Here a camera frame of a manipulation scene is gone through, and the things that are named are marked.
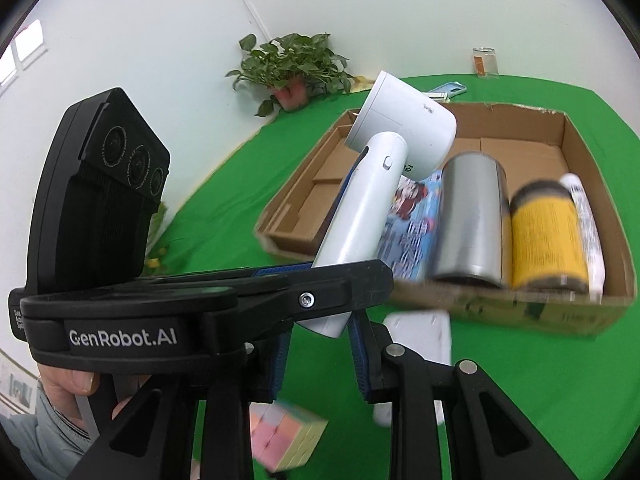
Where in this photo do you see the clear glass jar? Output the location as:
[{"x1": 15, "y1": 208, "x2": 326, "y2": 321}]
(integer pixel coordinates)
[{"x1": 472, "y1": 47, "x2": 499, "y2": 77}]

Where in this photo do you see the person hand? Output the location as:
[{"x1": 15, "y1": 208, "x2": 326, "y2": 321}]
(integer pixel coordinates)
[{"x1": 37, "y1": 361, "x2": 151, "y2": 430}]

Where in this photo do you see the blue phone case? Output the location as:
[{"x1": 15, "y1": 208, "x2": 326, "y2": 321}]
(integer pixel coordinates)
[{"x1": 425, "y1": 81, "x2": 468, "y2": 102}]

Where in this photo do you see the cardboard box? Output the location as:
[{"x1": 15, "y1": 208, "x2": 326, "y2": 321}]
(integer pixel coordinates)
[{"x1": 254, "y1": 103, "x2": 637, "y2": 335}]

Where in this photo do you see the white hair dryer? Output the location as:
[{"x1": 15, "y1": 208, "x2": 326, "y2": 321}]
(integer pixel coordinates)
[{"x1": 299, "y1": 69, "x2": 459, "y2": 339}]

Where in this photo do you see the silver metal can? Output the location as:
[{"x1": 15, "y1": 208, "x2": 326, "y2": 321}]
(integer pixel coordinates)
[{"x1": 430, "y1": 152, "x2": 512, "y2": 288}]

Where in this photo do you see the pastel rubik cube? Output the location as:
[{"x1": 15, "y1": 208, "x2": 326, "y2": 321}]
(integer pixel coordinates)
[{"x1": 250, "y1": 402, "x2": 328, "y2": 472}]

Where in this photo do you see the green table cloth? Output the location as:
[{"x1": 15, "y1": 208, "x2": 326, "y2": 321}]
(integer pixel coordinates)
[{"x1": 154, "y1": 75, "x2": 639, "y2": 479}]

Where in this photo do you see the white plastic bottle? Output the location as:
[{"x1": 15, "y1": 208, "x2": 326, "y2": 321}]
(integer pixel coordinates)
[{"x1": 560, "y1": 174, "x2": 606, "y2": 300}]

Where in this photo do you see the white plastic container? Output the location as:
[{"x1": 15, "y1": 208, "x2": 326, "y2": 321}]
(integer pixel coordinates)
[{"x1": 372, "y1": 309, "x2": 452, "y2": 428}]

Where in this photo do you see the yellow labelled can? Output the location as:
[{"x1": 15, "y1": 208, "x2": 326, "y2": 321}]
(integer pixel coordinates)
[{"x1": 510, "y1": 180, "x2": 589, "y2": 295}]

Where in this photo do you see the potted green plant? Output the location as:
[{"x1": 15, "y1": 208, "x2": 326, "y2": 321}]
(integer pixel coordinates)
[{"x1": 226, "y1": 32, "x2": 356, "y2": 118}]

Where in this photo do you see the colourful picture book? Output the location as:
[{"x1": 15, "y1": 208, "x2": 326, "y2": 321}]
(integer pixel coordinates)
[{"x1": 376, "y1": 170, "x2": 442, "y2": 282}]

